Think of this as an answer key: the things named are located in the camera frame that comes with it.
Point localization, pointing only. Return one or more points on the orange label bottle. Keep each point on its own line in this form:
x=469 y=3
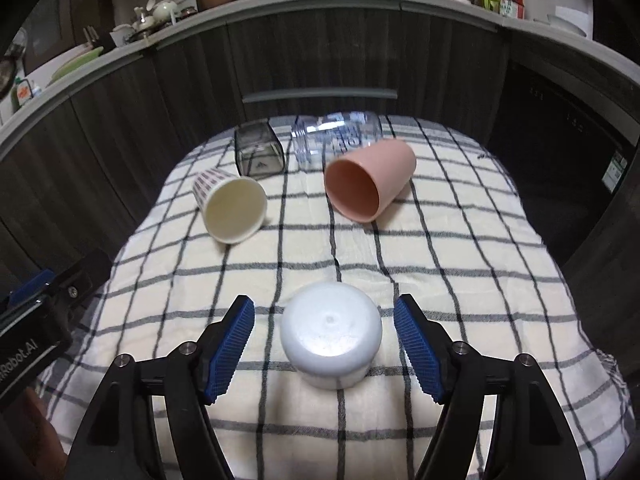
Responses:
x=24 y=94

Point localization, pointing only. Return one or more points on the dark wooden kitchen cabinet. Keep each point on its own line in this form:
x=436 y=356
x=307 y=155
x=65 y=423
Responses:
x=190 y=75

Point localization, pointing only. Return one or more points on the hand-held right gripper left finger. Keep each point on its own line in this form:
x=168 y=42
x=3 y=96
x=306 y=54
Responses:
x=227 y=355

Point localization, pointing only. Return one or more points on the green bottle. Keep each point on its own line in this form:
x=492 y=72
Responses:
x=491 y=0

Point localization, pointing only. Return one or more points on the white cup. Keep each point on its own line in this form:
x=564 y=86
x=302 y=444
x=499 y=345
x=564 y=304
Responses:
x=330 y=342

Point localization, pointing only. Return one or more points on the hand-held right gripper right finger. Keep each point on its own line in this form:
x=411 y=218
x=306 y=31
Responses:
x=419 y=355

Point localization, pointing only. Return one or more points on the dark smoky square cup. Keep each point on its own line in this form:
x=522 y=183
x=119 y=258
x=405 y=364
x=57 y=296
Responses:
x=257 y=152

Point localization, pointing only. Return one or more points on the green plate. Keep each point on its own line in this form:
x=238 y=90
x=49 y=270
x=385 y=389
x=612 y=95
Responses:
x=77 y=62

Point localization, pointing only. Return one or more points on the cream striped paper cup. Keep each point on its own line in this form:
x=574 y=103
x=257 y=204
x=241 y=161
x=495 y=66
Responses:
x=232 y=205

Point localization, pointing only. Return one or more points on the white teapot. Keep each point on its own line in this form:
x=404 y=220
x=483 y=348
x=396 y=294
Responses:
x=166 y=9

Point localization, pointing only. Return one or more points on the clear printed plastic cup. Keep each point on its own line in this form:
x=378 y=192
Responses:
x=335 y=137

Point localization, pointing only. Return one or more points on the checked white tablecloth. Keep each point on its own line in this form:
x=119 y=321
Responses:
x=310 y=260

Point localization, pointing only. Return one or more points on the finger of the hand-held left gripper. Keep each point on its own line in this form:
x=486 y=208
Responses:
x=75 y=280

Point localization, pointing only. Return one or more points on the pink cup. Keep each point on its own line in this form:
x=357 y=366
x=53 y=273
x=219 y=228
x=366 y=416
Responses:
x=367 y=180

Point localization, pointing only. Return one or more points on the black built-in appliance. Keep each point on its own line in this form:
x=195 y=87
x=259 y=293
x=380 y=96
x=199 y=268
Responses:
x=560 y=135

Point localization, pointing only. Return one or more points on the person's left forearm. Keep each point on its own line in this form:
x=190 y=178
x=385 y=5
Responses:
x=42 y=440

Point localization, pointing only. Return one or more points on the red and white carton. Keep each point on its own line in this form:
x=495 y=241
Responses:
x=512 y=2

